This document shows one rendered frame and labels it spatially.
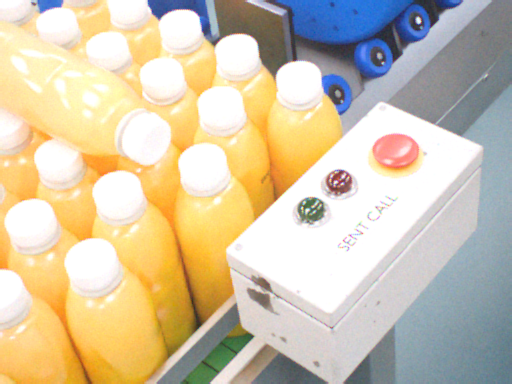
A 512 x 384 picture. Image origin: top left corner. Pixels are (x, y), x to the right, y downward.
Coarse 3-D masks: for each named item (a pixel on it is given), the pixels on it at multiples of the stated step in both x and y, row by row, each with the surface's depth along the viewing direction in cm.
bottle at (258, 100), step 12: (216, 72) 92; (252, 72) 89; (264, 72) 91; (216, 84) 91; (228, 84) 90; (240, 84) 89; (252, 84) 90; (264, 84) 90; (276, 84) 92; (252, 96) 90; (264, 96) 90; (276, 96) 92; (252, 108) 90; (264, 108) 91; (252, 120) 91; (264, 120) 91; (264, 132) 92
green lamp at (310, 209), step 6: (306, 198) 74; (312, 198) 74; (318, 198) 74; (300, 204) 73; (306, 204) 73; (312, 204) 73; (318, 204) 73; (324, 204) 74; (300, 210) 73; (306, 210) 73; (312, 210) 73; (318, 210) 73; (324, 210) 73; (300, 216) 73; (306, 216) 73; (312, 216) 73; (318, 216) 73
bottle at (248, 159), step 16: (208, 128) 85; (240, 128) 84; (256, 128) 87; (192, 144) 87; (224, 144) 85; (240, 144) 85; (256, 144) 86; (240, 160) 85; (256, 160) 86; (240, 176) 86; (256, 176) 87; (256, 192) 88; (272, 192) 91; (256, 208) 89
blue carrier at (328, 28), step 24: (288, 0) 110; (312, 0) 107; (336, 0) 105; (360, 0) 102; (384, 0) 100; (408, 0) 102; (312, 24) 110; (336, 24) 107; (360, 24) 105; (384, 24) 103
